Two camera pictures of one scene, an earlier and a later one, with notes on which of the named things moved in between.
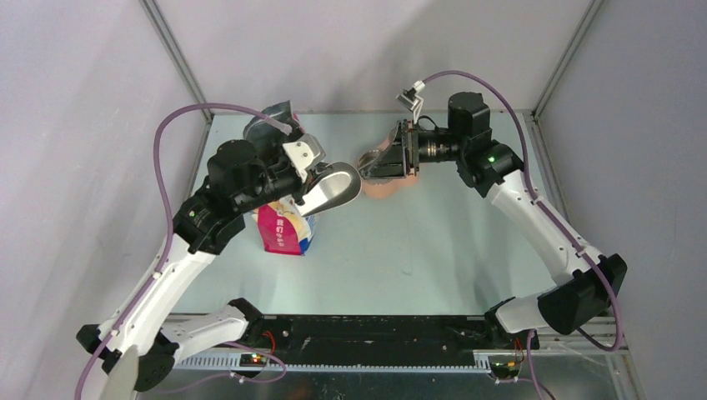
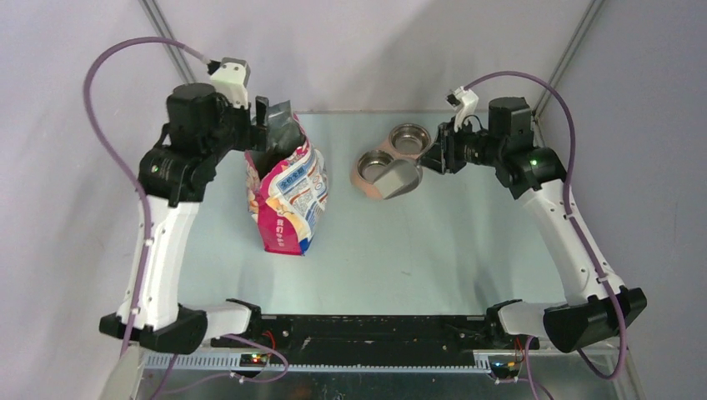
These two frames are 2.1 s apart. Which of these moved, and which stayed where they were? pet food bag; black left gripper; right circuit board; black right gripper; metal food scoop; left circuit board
Moved: black right gripper; black left gripper; metal food scoop
Stayed: pet food bag; right circuit board; left circuit board
